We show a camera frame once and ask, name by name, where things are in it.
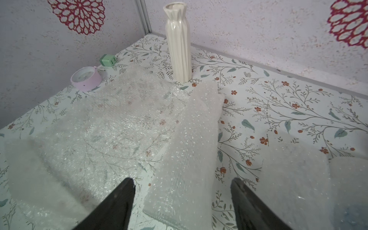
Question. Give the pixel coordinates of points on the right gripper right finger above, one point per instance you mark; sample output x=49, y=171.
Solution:
x=251, y=212

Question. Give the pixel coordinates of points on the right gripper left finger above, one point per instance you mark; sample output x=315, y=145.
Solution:
x=114, y=212

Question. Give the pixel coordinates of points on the cream ribbed ceramic vase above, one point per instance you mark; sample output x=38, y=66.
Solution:
x=178, y=38

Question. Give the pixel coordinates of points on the bubble wrapped purple vase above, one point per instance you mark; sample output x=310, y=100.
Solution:
x=349, y=177

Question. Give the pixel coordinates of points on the lilac tape roll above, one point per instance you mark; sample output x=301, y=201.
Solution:
x=86, y=79

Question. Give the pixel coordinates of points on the green cube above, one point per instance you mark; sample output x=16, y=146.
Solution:
x=108, y=60

